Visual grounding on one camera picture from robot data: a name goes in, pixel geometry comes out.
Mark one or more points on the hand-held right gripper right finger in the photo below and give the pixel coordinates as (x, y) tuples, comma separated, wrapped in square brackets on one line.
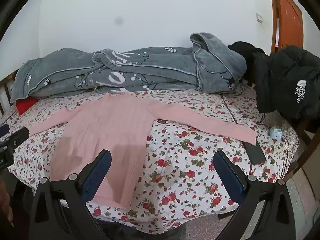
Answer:
[(228, 177)]

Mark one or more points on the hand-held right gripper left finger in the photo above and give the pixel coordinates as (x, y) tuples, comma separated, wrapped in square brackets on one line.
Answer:
[(100, 170)]

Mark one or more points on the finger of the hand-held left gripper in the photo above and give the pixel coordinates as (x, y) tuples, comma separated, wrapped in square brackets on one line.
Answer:
[(3, 130), (17, 138)]

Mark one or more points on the pink knit sweater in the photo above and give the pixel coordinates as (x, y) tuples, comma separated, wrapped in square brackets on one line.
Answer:
[(105, 135)]

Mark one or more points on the person's left hand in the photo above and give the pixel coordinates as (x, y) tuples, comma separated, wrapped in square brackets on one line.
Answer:
[(5, 205)]

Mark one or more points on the red pillow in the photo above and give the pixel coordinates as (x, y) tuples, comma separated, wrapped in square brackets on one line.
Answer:
[(26, 105)]

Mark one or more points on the black phone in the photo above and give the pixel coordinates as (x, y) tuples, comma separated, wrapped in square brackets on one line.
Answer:
[(255, 152)]

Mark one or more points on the wooden bed headboard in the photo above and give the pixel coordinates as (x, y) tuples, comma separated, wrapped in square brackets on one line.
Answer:
[(6, 92)]

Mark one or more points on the floral bed sheet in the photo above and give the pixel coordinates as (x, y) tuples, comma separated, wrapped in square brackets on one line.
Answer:
[(190, 160)]

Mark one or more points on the small white blue object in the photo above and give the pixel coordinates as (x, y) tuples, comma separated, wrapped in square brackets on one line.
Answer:
[(276, 133)]

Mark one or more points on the grey printed blanket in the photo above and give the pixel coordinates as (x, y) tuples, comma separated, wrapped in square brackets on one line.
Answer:
[(130, 70)]

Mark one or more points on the black puffer jacket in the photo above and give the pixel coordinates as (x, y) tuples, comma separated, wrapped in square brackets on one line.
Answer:
[(285, 85)]

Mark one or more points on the black cloth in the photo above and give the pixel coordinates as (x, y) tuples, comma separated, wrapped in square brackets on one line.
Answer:
[(245, 51)]

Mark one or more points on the orange wooden door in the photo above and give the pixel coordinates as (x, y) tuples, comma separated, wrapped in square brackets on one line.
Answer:
[(287, 17)]

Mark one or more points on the wooden bed side rail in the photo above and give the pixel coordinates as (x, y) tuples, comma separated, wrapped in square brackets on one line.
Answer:
[(306, 153)]

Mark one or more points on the white wall switch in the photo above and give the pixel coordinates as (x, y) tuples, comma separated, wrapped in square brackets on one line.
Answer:
[(259, 18)]

